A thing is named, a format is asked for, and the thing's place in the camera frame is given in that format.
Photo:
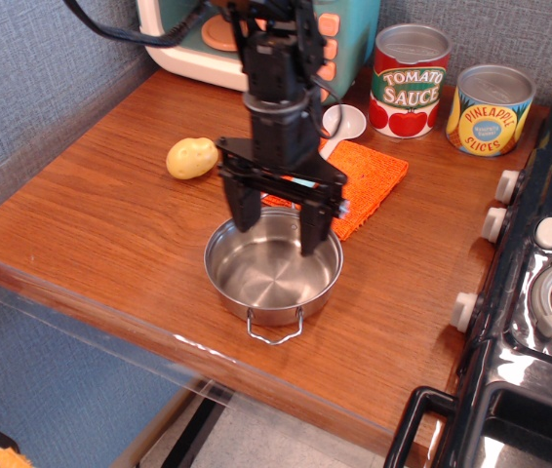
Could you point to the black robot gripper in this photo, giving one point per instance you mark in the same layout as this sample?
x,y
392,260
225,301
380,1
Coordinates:
x,y
281,157

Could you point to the stainless steel pot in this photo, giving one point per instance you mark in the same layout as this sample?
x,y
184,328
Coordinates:
x,y
262,277

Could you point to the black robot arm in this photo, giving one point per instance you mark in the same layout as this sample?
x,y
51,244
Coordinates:
x,y
281,51

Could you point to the orange folded cloth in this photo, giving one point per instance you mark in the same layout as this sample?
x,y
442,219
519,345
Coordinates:
x,y
372,176

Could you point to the yellow toy potato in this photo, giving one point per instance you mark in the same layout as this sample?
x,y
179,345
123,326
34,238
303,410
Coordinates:
x,y
191,157

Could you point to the white and blue spoon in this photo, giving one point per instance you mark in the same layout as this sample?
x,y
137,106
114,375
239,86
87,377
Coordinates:
x,y
341,122

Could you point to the teal toy microwave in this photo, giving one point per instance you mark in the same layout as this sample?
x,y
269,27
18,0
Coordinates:
x,y
208,51

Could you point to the tomato sauce can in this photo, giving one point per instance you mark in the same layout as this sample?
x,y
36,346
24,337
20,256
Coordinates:
x,y
410,66

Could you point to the pineapple slices can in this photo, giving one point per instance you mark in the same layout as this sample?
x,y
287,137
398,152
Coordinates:
x,y
491,104

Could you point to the black toy stove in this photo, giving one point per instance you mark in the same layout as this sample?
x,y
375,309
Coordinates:
x,y
501,412

